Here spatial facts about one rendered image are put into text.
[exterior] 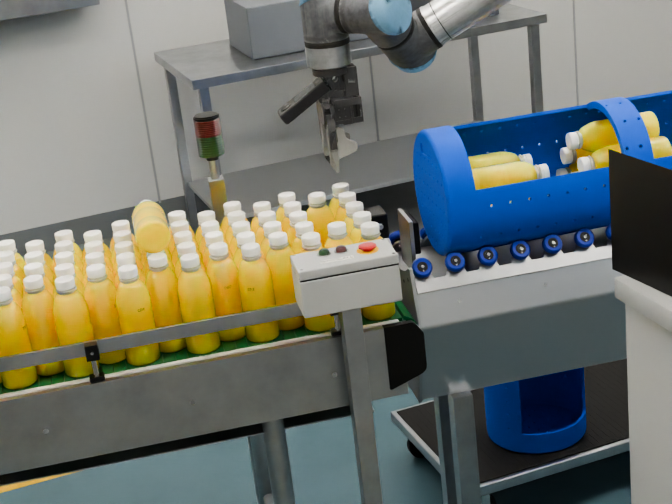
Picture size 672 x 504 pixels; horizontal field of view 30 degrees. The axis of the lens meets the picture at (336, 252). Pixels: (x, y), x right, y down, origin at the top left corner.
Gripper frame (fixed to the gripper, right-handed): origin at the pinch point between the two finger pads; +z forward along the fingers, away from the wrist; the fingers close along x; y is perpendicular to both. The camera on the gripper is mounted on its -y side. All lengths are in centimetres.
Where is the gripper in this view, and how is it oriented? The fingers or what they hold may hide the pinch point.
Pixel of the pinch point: (330, 163)
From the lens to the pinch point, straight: 258.8
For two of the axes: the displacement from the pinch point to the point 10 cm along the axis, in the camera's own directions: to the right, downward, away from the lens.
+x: -2.1, -3.3, 9.2
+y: 9.7, -1.7, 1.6
